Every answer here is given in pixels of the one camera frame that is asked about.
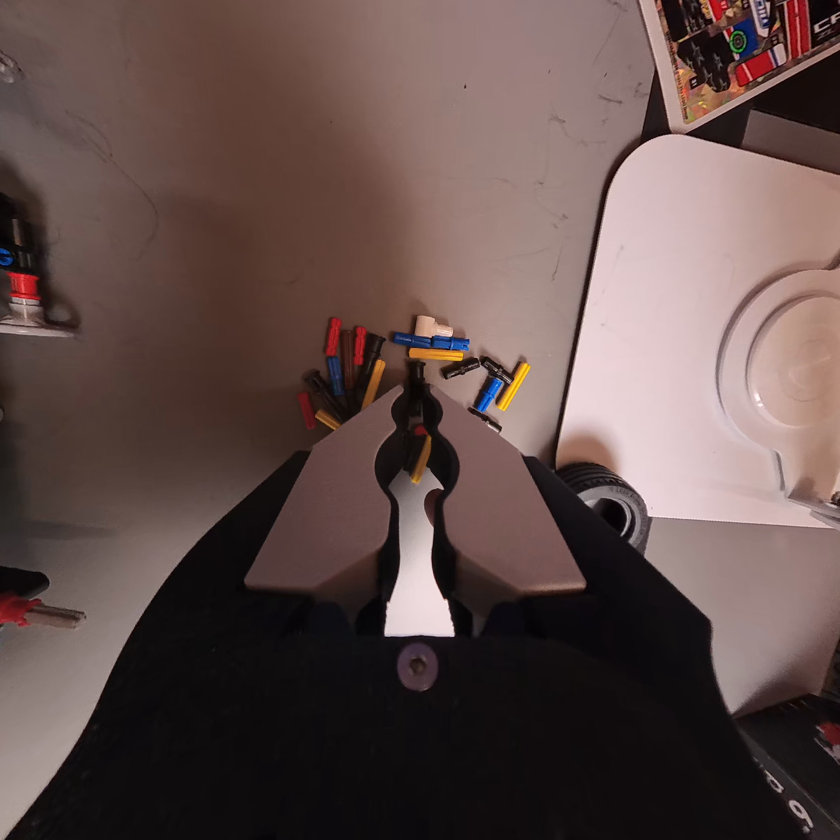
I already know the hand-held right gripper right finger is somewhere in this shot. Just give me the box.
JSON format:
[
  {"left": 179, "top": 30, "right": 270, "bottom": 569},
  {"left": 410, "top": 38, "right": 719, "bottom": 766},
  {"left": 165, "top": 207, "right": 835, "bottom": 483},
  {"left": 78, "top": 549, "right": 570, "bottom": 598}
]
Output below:
[{"left": 420, "top": 387, "right": 587, "bottom": 634}]

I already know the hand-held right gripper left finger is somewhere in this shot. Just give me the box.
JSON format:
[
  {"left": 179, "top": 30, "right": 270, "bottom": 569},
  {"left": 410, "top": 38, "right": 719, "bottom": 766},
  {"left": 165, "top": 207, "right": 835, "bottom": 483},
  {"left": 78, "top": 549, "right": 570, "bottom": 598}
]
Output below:
[{"left": 244, "top": 384, "right": 404, "bottom": 634}]

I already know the pile of coloured lego pins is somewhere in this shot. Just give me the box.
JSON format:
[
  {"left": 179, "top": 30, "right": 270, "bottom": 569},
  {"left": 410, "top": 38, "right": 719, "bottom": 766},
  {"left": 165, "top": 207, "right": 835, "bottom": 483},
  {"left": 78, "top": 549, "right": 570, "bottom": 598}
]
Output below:
[{"left": 297, "top": 315, "right": 531, "bottom": 484}]

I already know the lego car chassis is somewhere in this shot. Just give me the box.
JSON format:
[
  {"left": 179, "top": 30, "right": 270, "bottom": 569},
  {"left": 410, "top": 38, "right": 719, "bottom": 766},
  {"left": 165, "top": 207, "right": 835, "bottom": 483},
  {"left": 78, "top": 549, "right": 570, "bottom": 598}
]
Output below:
[{"left": 0, "top": 190, "right": 88, "bottom": 647}]

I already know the black rubber lego tire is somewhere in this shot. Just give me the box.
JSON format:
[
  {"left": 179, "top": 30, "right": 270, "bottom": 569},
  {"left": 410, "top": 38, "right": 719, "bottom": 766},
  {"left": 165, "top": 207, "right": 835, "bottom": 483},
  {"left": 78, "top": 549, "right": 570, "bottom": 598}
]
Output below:
[{"left": 556, "top": 461, "right": 652, "bottom": 547}]

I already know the lego set box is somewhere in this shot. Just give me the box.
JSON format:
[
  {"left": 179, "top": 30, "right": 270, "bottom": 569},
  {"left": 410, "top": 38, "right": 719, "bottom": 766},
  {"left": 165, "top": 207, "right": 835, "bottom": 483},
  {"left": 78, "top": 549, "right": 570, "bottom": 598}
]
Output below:
[{"left": 735, "top": 694, "right": 840, "bottom": 840}]

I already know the grey cardboard strip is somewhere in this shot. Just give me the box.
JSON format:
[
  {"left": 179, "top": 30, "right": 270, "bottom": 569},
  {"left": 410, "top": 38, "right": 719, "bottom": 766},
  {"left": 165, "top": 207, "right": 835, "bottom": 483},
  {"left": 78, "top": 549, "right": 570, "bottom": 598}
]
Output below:
[{"left": 646, "top": 517, "right": 840, "bottom": 718}]

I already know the white book stand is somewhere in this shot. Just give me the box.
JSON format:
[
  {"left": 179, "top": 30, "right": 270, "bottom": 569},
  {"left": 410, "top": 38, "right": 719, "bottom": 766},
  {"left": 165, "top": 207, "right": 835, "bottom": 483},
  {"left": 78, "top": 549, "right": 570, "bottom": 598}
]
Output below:
[{"left": 556, "top": 134, "right": 840, "bottom": 531}]

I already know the colourful sticker sheet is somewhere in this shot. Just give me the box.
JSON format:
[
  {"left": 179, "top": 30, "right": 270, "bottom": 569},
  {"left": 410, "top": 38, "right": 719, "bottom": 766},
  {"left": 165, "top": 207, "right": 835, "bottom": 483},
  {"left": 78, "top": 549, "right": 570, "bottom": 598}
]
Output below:
[{"left": 638, "top": 0, "right": 840, "bottom": 134}]

